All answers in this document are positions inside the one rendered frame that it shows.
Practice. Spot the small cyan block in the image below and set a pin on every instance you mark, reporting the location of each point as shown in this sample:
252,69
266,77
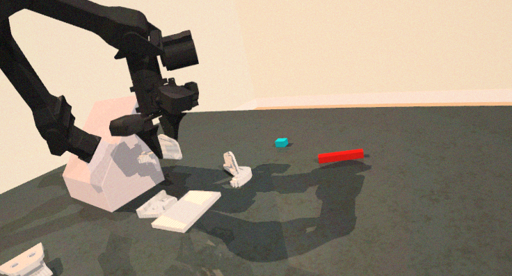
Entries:
281,142

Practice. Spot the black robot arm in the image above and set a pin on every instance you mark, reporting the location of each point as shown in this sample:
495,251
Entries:
125,29

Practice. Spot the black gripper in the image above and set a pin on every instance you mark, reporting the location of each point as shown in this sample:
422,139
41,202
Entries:
142,124

